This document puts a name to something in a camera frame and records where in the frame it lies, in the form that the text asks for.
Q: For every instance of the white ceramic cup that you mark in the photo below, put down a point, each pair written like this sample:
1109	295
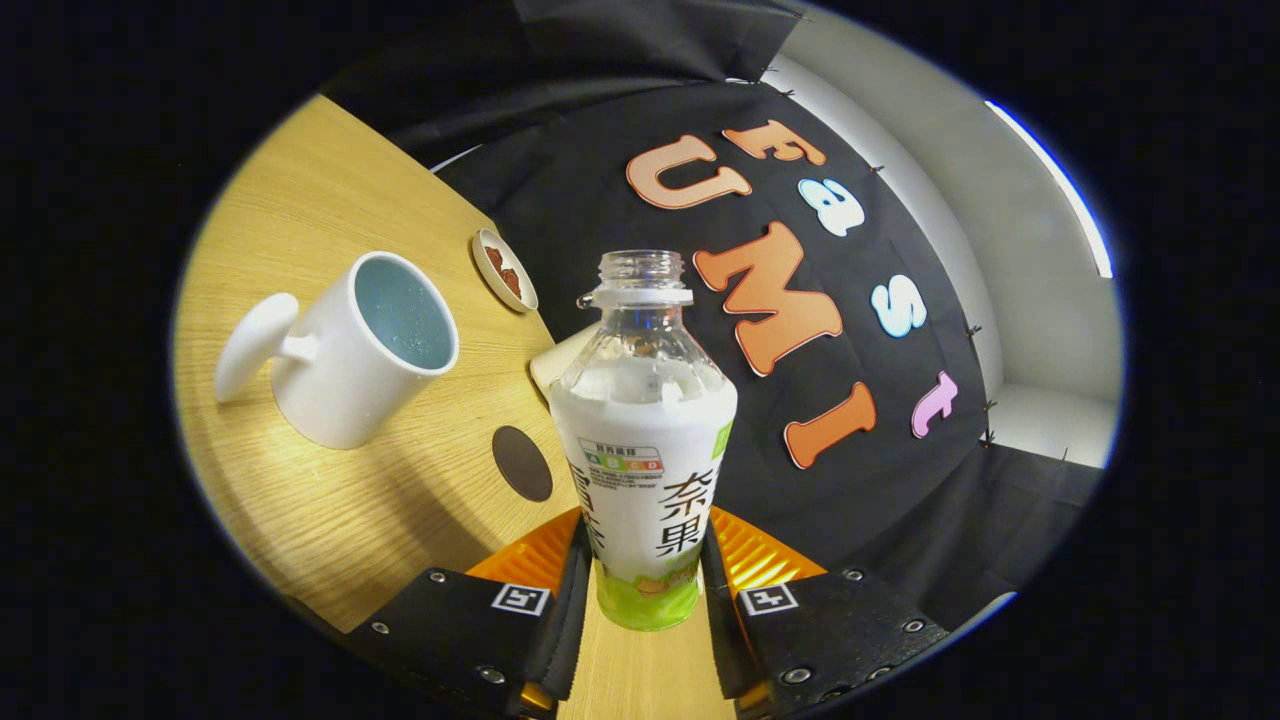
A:
340	390

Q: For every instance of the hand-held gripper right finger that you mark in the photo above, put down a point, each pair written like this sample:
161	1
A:
720	630

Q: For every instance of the clear plastic juice bottle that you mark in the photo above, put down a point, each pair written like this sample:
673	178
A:
645	450

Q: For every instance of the small white plate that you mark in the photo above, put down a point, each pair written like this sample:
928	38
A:
487	275

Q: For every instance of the wooden table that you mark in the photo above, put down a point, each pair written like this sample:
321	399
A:
330	520

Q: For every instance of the brown meat piece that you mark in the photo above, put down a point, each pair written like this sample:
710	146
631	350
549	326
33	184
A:
494	257
510	281

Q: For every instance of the dark round coaster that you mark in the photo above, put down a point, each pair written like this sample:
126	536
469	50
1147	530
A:
522	464

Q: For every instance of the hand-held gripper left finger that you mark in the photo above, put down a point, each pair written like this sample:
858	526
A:
568	620

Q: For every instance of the white toaster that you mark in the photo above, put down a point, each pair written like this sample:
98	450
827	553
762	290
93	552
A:
552	365

